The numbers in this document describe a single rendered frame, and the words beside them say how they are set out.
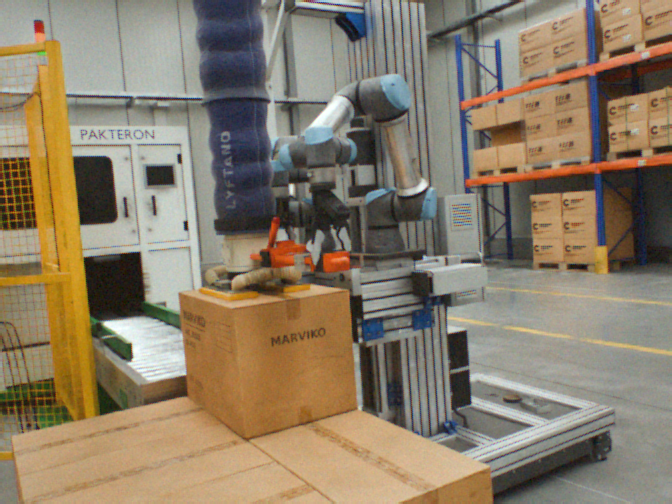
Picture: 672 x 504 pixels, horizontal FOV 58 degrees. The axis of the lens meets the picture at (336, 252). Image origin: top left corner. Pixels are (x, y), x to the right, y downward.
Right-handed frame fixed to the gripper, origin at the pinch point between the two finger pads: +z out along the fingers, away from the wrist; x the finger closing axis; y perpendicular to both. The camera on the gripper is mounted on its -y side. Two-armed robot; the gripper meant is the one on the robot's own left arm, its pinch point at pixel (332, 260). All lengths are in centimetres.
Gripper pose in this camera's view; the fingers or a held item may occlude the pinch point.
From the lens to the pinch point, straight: 160.1
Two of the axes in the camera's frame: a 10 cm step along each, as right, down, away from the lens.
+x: -8.7, 1.0, -4.8
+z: 0.8, 9.9, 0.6
